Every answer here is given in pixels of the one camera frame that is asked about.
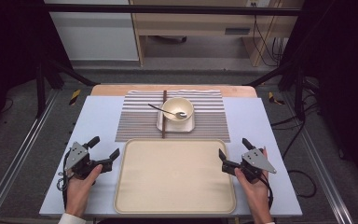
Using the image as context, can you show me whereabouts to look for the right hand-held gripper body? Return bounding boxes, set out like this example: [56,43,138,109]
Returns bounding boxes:
[222,148,278,184]

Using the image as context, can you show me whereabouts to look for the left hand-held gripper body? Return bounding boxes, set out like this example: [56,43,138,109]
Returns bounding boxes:
[64,141,114,181]

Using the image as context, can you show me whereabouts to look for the beige tray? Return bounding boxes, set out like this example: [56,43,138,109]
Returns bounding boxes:
[114,138,237,216]

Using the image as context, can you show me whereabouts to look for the metal spoon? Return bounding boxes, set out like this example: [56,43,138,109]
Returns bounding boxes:
[147,103,188,120]

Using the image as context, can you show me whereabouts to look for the cream bowl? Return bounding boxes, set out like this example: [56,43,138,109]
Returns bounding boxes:
[161,96,195,123]

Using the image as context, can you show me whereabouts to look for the person's right hand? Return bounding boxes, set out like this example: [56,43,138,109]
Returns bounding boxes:
[233,148,274,223]

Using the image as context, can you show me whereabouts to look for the person's left hand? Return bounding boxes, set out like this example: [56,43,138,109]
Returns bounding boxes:
[64,163,103,218]

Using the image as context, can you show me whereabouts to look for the striped placemat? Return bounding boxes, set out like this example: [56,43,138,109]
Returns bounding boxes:
[115,89,231,144]

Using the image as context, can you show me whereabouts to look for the white square plate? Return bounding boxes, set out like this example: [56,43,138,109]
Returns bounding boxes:
[156,104,196,133]

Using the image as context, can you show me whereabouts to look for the yellow black tape piece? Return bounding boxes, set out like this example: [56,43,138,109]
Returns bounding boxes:
[268,91,285,105]
[68,89,82,106]

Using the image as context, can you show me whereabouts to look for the white cabinet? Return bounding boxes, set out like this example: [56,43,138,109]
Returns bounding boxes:
[43,0,140,62]

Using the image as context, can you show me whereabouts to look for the dark object under desk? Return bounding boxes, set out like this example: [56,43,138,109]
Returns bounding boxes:
[150,35,188,45]

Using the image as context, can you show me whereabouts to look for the wooden desk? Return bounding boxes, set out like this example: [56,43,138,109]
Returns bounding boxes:
[130,0,304,68]

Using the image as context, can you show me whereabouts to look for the black horizontal bar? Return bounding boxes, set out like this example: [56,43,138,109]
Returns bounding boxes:
[43,3,302,17]

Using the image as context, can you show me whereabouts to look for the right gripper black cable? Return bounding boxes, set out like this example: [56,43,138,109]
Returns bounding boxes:
[259,173,275,210]

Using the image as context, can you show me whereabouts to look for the black floor cable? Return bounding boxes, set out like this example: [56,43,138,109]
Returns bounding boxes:
[269,102,318,199]

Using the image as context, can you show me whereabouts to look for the aluminium rail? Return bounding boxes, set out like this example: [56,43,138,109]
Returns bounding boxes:
[281,91,355,224]
[0,90,60,224]

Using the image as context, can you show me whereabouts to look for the black frame stand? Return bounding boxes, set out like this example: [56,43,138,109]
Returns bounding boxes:
[245,59,307,122]
[35,59,99,119]

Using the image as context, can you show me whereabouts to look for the black hanging cables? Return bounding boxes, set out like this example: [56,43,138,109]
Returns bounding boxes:
[252,14,285,68]

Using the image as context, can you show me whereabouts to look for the white wall socket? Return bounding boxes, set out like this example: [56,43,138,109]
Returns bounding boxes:
[245,0,271,7]

